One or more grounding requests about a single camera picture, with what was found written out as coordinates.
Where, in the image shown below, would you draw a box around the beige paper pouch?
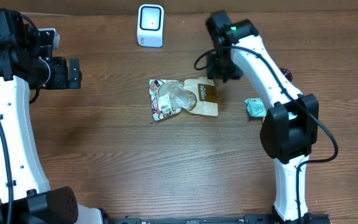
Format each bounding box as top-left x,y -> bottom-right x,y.
149,77 -> 218,121

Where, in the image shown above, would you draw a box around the green wet wipes pack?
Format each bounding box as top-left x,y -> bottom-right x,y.
244,98 -> 267,118

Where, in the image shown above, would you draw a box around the jar with dark red lid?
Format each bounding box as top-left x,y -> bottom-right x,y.
280,68 -> 293,82

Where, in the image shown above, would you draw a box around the teal Kleenex tissue pack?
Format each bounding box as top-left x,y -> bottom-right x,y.
288,112 -> 298,120

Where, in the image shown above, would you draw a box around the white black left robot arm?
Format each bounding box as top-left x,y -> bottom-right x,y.
0,9 -> 108,223

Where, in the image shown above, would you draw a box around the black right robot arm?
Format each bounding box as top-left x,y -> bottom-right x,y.
206,11 -> 319,223

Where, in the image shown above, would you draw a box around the white black barcode scanner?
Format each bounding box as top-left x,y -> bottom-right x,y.
137,4 -> 165,48

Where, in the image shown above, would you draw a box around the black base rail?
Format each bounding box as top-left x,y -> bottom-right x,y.
104,213 -> 331,224

